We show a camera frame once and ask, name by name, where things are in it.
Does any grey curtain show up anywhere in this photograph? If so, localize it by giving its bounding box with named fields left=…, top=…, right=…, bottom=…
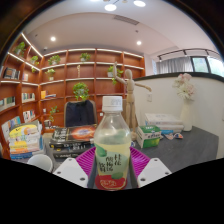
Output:
left=156, top=56, right=194, bottom=75

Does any window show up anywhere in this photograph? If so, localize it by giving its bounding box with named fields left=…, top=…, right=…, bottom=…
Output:
left=190, top=55, right=224, bottom=78

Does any white mug with triangle pattern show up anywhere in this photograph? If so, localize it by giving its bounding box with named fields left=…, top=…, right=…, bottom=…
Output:
left=27, top=153, right=54, bottom=174

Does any group of ceiling lights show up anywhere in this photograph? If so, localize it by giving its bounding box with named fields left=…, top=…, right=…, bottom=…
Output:
left=49, top=0, right=148, bottom=46

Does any dark office chair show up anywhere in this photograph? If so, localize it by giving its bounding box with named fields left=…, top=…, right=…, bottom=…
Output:
left=63, top=99, right=98, bottom=128

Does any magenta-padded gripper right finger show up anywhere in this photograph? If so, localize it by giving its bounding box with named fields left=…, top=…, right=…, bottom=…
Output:
left=128, top=146, right=173, bottom=189

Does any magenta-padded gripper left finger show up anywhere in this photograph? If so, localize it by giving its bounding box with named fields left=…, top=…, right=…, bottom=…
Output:
left=53, top=146, right=98, bottom=189

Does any green and white tissue box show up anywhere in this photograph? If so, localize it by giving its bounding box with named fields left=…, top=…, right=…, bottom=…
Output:
left=135, top=124, right=163, bottom=149

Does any wooden shelf unit with books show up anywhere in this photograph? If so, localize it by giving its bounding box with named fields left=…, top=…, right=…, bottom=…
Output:
left=0, top=31, right=147, bottom=161

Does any stack of colourful books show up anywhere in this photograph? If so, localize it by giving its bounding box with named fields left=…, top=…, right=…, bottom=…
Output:
left=8, top=119, right=44, bottom=161

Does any stack of white books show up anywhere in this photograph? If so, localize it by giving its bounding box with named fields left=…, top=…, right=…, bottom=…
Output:
left=143, top=112, right=185, bottom=135

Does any clear bottle with yellow drink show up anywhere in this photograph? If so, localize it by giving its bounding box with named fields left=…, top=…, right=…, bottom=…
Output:
left=93, top=95, right=132, bottom=192

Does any white vase with flowers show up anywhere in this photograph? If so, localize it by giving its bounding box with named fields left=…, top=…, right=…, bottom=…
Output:
left=172, top=72, right=197, bottom=132

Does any black ceiling track light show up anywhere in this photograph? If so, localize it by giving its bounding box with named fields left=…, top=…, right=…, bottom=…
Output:
left=157, top=47, right=222, bottom=62

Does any wooden artist mannequin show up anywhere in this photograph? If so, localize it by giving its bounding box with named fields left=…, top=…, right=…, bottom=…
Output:
left=112, top=61, right=153, bottom=141

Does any stack of dark books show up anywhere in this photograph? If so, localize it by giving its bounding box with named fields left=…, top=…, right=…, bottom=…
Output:
left=48, top=124, right=98, bottom=160

